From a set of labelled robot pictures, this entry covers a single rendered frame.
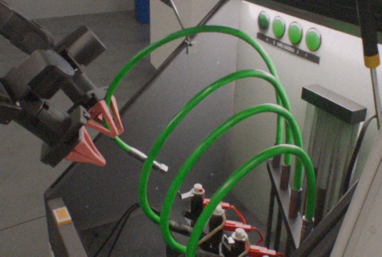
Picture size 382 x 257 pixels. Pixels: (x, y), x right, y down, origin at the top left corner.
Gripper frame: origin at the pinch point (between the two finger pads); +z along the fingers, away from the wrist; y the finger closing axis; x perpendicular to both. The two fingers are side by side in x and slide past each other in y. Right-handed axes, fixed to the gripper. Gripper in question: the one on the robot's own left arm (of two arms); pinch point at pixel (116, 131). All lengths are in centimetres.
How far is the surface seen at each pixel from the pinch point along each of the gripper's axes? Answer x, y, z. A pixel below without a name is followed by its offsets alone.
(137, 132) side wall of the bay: 6.7, 23.2, 1.7
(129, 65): -12.5, -1.8, -7.7
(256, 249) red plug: -10.9, -10.2, 33.9
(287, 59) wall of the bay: -34.4, 22.0, 12.3
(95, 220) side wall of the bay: 31.8, 20.0, 12.1
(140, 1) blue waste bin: 115, 578, -174
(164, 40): -20.9, -0.7, -6.6
